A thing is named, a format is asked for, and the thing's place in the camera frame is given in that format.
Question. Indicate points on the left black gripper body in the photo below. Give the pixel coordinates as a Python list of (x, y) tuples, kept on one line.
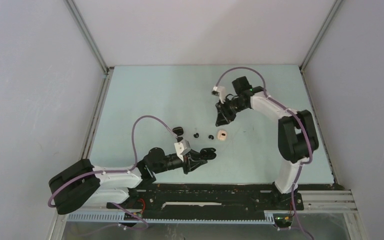
[(187, 158)]

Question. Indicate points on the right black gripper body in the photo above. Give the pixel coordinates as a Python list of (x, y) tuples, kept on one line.
[(235, 105)]

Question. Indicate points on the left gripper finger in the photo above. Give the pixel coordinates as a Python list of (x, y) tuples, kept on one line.
[(193, 154), (196, 163)]

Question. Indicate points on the beige earbud charging case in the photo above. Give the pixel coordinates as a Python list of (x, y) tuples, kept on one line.
[(222, 135)]

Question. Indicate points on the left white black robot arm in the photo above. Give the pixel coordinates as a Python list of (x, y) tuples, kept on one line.
[(85, 184)]

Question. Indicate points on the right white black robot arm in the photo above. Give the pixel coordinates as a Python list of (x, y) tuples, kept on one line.
[(296, 135)]

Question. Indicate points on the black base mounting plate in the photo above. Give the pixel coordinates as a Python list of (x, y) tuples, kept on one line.
[(213, 201)]

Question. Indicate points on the left controller board red led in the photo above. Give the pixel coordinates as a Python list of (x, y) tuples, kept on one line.
[(133, 217)]

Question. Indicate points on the right controller board green led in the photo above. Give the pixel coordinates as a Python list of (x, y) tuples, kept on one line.
[(283, 219)]

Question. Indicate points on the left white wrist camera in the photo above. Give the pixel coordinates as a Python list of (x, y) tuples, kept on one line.
[(182, 148)]

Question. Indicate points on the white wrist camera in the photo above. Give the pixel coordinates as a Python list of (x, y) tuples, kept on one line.
[(182, 148), (220, 92)]

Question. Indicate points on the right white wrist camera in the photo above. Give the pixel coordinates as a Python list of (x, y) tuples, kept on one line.
[(220, 92)]

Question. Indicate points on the white slotted cable duct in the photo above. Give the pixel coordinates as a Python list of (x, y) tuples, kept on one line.
[(123, 218)]

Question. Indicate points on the left aluminium corner post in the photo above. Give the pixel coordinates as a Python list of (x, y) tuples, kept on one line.
[(86, 33)]

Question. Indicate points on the aluminium frame rail front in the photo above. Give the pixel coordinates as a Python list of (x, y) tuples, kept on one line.
[(317, 199)]

